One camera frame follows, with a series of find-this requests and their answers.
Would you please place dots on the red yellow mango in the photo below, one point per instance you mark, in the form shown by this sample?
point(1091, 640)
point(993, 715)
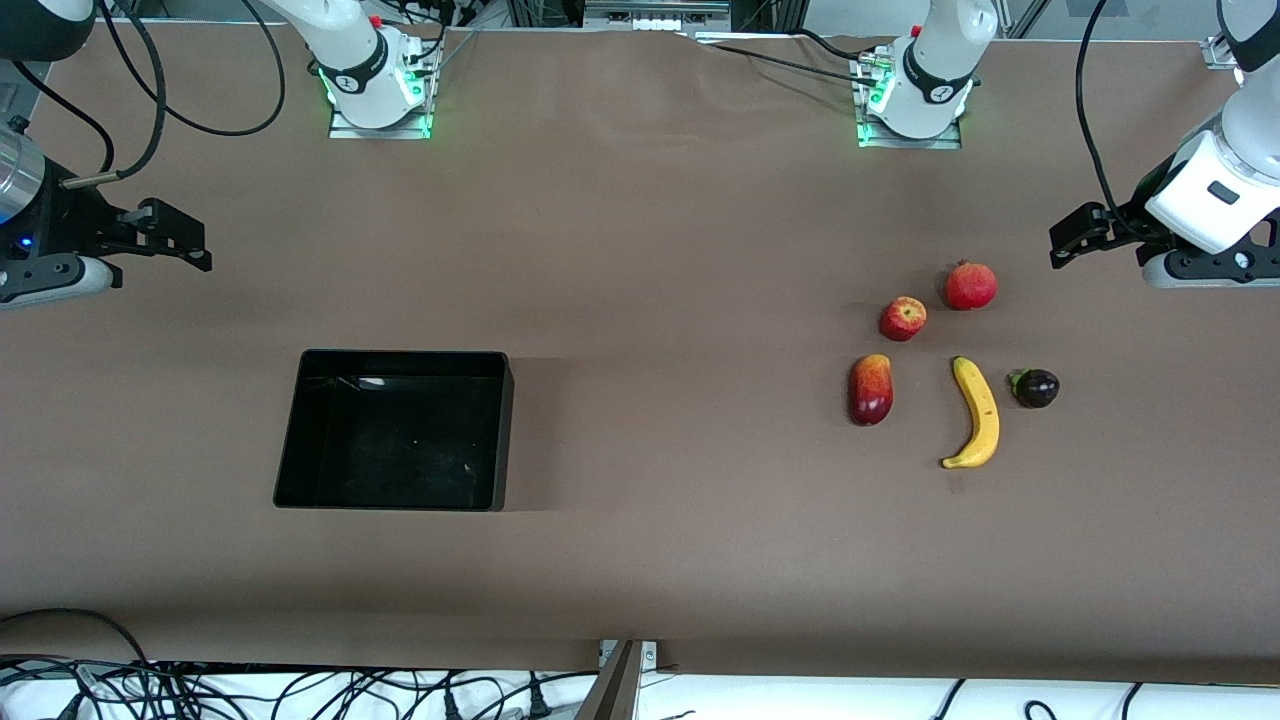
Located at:
point(870, 392)

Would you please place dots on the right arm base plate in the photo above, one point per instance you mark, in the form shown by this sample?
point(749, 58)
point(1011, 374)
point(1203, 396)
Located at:
point(345, 132)

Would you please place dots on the dark purple mangosteen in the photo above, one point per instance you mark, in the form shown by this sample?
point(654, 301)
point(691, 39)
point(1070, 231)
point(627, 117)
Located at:
point(1037, 389)

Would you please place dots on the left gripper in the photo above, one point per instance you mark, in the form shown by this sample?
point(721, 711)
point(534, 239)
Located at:
point(1128, 220)

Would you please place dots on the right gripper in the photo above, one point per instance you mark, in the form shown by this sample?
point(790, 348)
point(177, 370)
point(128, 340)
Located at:
point(72, 222)

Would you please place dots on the metal corner bracket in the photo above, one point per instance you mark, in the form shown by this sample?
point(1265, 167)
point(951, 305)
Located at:
point(1222, 52)

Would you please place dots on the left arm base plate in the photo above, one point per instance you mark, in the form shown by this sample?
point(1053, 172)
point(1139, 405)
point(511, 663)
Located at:
point(950, 143)

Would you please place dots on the white power strip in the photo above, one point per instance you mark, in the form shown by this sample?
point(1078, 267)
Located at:
point(655, 14)

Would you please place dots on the yellow banana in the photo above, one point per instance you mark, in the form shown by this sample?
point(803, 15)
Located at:
point(978, 410)

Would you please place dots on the red yellow apple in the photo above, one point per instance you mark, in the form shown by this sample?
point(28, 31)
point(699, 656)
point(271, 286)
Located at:
point(903, 319)

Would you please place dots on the metal table edge bracket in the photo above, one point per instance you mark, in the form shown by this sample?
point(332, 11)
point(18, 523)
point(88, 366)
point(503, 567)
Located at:
point(628, 655)

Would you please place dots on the red pomegranate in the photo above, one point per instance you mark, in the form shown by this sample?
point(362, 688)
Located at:
point(971, 287)

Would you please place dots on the black plastic box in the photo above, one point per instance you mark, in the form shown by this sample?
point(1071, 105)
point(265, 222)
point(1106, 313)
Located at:
point(390, 440)

